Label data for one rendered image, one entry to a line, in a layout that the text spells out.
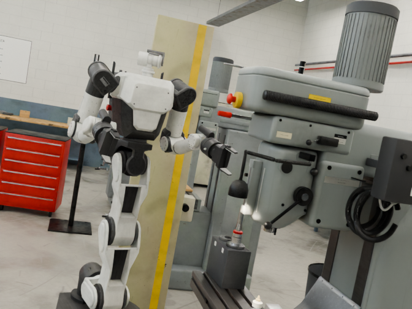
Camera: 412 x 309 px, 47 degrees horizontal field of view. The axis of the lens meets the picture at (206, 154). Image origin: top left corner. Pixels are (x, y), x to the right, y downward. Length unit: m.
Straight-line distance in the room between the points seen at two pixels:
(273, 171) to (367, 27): 0.64
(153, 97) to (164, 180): 1.35
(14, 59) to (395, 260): 9.56
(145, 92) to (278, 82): 0.77
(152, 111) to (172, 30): 1.31
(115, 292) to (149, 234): 1.18
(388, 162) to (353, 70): 0.42
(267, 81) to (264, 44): 9.89
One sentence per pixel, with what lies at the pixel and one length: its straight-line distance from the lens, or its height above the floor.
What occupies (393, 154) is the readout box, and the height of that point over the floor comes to 1.67.
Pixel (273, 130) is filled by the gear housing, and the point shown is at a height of 1.68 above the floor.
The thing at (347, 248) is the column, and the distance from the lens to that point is 2.10.
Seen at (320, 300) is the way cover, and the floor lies 0.99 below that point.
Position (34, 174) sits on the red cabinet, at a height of 0.53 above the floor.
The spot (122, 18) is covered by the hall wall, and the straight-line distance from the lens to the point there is 10.81.
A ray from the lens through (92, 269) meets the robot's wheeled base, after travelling 2.69.
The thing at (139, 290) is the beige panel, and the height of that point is 0.28.
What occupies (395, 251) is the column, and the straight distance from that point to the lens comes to 1.97.
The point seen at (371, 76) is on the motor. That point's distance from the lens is 1.90.
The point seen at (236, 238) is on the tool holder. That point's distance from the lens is 2.27.
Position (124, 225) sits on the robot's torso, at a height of 1.08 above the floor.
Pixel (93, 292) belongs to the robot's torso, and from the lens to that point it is 2.50.
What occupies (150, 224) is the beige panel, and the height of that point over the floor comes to 0.79.
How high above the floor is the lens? 1.71
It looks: 5 degrees down
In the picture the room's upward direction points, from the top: 10 degrees clockwise
